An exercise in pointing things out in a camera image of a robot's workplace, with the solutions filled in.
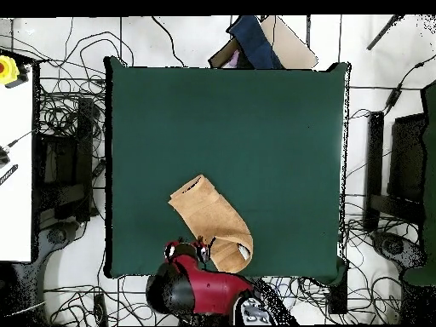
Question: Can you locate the tan terry towel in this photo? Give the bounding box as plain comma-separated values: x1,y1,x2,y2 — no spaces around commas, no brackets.
168,174,255,274

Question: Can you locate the black power strip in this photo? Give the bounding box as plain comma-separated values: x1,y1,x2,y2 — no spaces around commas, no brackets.
93,293,108,326

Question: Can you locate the grey caster foot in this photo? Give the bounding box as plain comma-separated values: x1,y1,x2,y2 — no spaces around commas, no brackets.
370,231,427,270
33,221,83,263

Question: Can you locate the black equipment stand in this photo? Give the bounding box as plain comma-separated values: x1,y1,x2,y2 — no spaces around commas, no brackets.
364,111,427,232
32,96,95,222

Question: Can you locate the dark green table cloth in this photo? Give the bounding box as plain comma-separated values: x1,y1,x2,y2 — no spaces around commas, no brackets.
103,55,352,285

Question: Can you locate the white desk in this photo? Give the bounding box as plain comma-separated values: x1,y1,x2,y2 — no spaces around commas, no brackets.
0,50,35,262

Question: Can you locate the black ridged strip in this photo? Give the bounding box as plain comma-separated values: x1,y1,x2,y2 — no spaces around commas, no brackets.
0,163,19,186

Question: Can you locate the dark blue cloth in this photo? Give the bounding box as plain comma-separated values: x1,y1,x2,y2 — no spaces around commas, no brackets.
227,14,284,70

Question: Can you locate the brown cardboard box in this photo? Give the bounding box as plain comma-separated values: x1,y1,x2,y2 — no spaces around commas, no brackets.
208,14,319,70

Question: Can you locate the yellow emergency stop button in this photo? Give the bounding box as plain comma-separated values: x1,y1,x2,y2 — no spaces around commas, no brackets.
0,54,20,85

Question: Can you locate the green cloth covered side table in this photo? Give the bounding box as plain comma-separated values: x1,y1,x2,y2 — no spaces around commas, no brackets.
401,81,436,287

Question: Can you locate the black metal rod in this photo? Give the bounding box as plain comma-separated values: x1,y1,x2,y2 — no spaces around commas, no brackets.
366,14,401,51

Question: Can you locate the black cable tangle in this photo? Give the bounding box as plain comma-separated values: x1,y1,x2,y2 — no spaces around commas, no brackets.
35,16,135,144
340,193,410,324
43,275,171,326

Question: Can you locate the black power adapter cable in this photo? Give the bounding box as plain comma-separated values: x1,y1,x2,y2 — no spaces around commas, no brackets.
350,60,436,118

